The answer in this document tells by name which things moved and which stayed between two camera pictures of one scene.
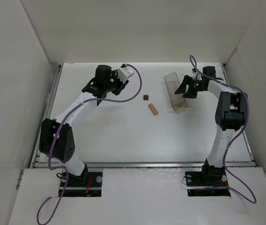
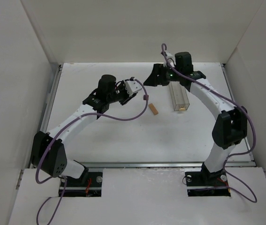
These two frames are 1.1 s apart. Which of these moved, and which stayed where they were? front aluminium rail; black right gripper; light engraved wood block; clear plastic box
Moved: black right gripper
Stayed: front aluminium rail; light engraved wood block; clear plastic box
